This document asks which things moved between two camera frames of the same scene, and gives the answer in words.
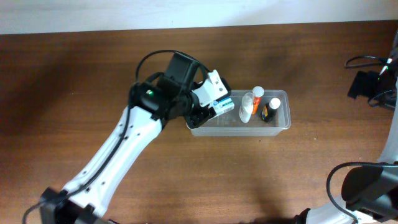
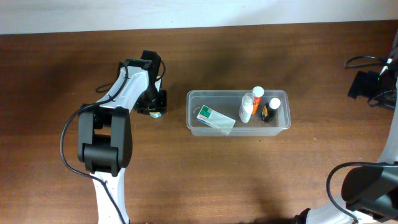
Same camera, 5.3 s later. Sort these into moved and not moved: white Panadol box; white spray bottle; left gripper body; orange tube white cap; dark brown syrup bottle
Moved: white Panadol box; left gripper body
Not moved: white spray bottle; orange tube white cap; dark brown syrup bottle
